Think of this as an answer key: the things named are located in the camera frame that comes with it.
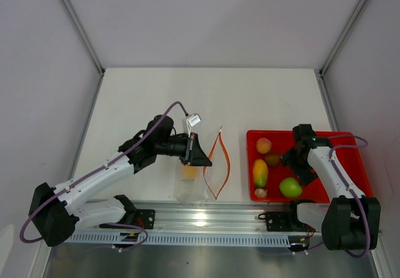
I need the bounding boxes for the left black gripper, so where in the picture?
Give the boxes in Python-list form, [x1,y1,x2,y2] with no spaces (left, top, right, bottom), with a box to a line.
[155,131,212,166]

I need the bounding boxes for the orange fruit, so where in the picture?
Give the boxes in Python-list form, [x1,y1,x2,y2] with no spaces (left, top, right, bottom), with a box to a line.
[182,166,199,181]

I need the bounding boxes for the green apple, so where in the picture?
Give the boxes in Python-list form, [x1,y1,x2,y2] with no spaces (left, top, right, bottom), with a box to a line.
[279,177,303,199]

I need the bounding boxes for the brown kiwi fruit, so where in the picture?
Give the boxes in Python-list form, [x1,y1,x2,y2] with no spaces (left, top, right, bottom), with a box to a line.
[264,153,281,167]

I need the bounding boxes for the clear orange zip top bag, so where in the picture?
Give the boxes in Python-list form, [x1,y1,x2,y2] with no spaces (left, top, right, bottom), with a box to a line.
[174,127,231,204]

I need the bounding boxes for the peach fruit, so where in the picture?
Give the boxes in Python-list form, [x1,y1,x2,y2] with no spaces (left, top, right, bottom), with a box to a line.
[256,137,272,154]

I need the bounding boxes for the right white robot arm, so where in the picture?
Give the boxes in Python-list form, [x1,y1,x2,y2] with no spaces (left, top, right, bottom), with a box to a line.
[281,124,381,257]

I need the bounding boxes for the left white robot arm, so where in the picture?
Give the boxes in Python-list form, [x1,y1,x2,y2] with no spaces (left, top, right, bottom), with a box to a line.
[29,114,212,247]

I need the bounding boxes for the red plastic tray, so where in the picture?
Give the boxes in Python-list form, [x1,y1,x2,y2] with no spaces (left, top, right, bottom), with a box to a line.
[246,130,374,204]

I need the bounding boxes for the yellow green mango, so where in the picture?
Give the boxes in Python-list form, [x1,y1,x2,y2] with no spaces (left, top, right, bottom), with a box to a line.
[252,159,269,188]

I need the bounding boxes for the garlic bulb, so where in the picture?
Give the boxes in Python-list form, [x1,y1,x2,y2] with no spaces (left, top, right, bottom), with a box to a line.
[254,188,268,198]

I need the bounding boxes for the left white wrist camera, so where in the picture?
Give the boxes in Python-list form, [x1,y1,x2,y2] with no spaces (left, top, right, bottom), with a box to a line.
[182,113,201,136]

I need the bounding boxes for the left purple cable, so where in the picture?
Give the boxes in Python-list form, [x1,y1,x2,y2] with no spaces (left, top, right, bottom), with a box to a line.
[19,101,188,243]

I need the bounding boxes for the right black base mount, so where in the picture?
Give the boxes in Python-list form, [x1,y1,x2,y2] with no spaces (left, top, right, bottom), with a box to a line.
[257,211,313,232]

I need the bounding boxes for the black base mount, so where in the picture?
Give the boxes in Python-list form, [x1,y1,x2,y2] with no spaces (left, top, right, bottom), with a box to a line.
[117,209,156,230]
[257,211,313,232]

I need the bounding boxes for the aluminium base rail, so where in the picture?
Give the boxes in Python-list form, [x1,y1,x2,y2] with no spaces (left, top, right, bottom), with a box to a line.
[62,200,326,236]

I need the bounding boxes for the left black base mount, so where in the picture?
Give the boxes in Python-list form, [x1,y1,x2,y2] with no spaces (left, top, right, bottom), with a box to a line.
[117,209,156,230]

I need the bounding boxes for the slotted cable duct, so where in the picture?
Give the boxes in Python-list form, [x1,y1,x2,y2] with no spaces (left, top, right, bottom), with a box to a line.
[66,231,291,247]

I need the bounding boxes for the right aluminium frame post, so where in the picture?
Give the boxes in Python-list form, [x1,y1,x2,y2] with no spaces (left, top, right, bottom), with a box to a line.
[319,0,370,79]

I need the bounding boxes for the aluminium frame post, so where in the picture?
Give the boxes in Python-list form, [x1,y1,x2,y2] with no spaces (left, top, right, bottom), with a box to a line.
[319,0,370,79]
[59,0,105,77]

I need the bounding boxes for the left aluminium frame post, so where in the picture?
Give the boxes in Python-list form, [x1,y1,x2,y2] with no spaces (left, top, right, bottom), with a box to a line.
[59,0,105,77]

